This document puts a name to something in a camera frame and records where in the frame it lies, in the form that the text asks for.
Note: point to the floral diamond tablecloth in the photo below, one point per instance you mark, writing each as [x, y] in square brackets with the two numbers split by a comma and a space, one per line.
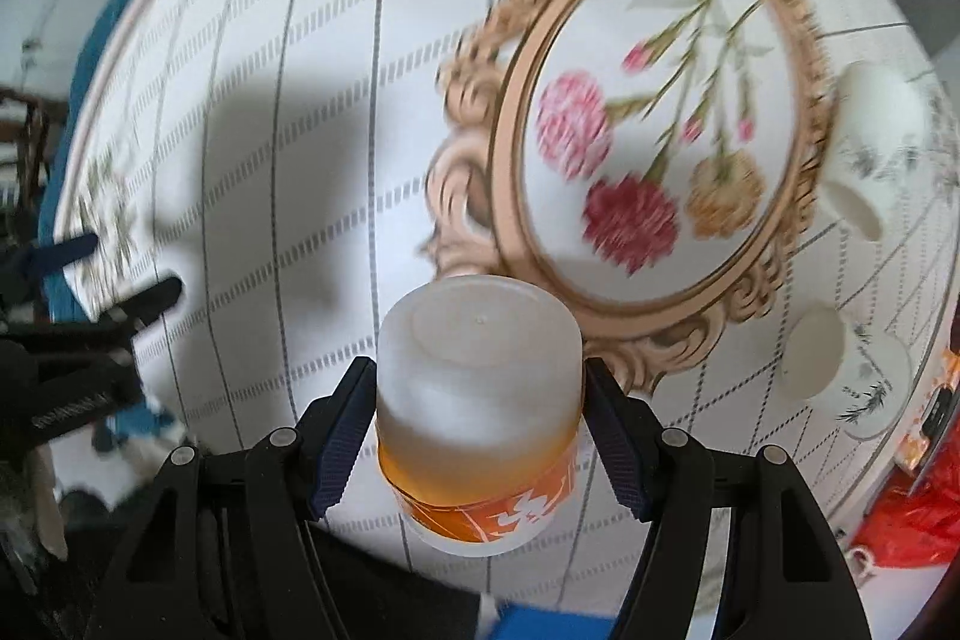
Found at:
[304, 164]

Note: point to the lying white bamboo cup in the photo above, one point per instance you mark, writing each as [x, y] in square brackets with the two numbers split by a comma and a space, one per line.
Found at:
[859, 378]

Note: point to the orange patterned box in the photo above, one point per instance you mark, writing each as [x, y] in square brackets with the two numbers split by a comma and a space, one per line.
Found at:
[918, 444]

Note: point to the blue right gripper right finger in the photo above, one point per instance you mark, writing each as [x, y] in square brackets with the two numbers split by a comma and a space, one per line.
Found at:
[625, 432]

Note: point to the orange plastic bag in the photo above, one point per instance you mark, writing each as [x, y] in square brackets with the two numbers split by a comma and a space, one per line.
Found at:
[912, 531]

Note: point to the upright white bamboo cup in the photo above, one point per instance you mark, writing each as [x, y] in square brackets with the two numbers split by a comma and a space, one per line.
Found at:
[879, 122]

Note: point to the orange and white cup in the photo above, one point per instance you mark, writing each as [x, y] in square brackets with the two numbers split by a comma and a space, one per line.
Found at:
[479, 393]

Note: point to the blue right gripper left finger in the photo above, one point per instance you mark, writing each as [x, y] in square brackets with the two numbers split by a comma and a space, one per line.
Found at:
[339, 423]

